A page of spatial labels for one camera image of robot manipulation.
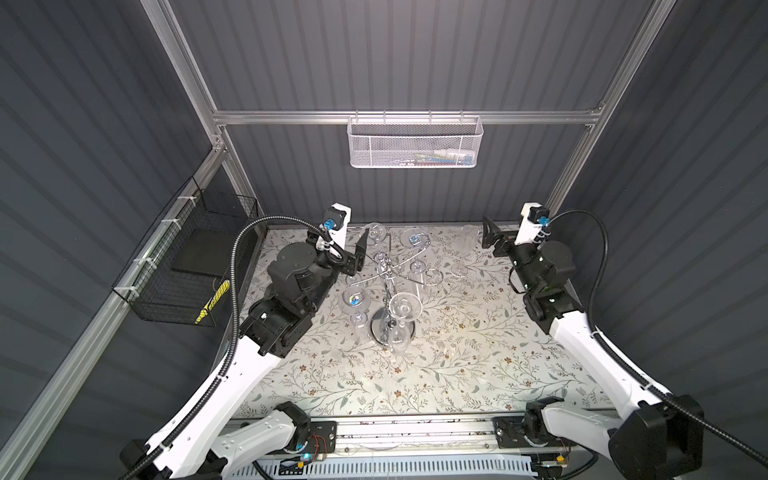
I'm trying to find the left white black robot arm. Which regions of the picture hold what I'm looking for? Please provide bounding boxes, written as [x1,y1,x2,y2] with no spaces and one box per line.
[120,232,367,479]

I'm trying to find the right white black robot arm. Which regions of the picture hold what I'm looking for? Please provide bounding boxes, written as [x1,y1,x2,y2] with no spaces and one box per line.
[481,204,703,479]

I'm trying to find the items in white basket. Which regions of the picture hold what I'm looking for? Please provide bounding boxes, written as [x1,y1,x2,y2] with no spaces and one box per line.
[398,149,476,167]

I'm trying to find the floral table mat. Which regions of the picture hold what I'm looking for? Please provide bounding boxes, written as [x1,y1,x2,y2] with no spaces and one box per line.
[237,226,610,418]

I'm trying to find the yellow black striped tool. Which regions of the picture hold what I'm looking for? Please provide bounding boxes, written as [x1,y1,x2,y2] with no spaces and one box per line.
[194,280,231,325]

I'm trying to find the black pad in basket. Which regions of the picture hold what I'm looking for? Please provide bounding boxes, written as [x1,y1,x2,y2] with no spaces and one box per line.
[171,229,236,277]

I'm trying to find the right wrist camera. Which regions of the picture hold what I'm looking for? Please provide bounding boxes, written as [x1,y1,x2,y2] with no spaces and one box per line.
[515,202,550,245]

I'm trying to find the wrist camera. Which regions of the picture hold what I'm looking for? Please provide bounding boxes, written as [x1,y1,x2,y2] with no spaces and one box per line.
[515,202,550,245]
[320,203,351,250]

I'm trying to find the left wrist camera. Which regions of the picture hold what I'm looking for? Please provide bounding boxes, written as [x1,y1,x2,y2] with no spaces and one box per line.
[320,203,351,250]

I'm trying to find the white wire mesh basket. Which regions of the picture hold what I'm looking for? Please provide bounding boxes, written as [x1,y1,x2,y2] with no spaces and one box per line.
[346,115,484,169]

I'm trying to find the black wire basket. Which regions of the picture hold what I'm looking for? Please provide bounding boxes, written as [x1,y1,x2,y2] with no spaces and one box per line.
[113,180,258,327]

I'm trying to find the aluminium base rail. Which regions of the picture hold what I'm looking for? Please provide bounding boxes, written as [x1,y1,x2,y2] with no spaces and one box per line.
[173,411,655,480]

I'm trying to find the left black corrugated cable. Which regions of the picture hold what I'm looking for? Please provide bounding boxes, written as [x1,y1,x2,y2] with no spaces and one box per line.
[118,215,328,480]

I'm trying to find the black corrugated cable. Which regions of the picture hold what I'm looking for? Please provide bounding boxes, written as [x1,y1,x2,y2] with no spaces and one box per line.
[118,215,328,480]
[548,208,768,480]

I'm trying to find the right black corrugated cable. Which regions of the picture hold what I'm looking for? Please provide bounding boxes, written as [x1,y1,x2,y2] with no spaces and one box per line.
[548,208,768,480]

